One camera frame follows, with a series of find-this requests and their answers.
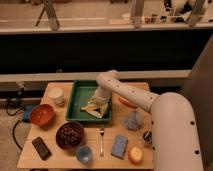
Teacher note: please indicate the orange bowl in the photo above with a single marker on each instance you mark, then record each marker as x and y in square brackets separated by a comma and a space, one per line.
[41, 115]

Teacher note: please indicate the dark bowl of nuts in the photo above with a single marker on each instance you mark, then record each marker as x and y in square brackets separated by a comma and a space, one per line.
[70, 136]

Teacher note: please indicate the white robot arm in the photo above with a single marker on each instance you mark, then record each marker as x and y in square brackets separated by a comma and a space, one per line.
[175, 139]

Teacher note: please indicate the white paper cup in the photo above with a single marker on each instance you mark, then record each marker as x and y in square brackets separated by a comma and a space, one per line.
[56, 95]

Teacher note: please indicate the silver fork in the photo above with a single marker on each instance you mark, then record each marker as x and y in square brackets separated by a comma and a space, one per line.
[102, 132]

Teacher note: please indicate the pale corn cob piece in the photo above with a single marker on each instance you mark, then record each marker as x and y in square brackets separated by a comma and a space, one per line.
[95, 114]

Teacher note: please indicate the green plastic tray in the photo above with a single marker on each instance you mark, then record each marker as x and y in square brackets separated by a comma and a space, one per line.
[82, 91]

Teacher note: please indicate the crumpled blue cloth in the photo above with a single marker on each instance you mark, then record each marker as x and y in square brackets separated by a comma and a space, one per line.
[133, 121]

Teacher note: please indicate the black remote control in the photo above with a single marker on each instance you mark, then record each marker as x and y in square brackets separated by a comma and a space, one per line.
[41, 148]

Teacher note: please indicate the blue plastic cup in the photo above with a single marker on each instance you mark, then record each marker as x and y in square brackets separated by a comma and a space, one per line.
[84, 154]

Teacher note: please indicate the blue sponge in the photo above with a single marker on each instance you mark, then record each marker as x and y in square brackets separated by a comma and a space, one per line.
[119, 146]

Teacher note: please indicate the small metal cup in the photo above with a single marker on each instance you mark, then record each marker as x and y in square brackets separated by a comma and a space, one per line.
[147, 137]

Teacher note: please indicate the orange carrot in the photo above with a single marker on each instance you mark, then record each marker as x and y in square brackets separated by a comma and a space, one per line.
[126, 102]

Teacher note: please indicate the orange fruit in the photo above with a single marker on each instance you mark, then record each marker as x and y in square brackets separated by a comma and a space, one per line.
[135, 155]

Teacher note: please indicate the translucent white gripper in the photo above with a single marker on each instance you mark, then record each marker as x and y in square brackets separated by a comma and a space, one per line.
[101, 98]

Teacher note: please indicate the blue power box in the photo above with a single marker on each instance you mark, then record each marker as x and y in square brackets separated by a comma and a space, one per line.
[26, 114]

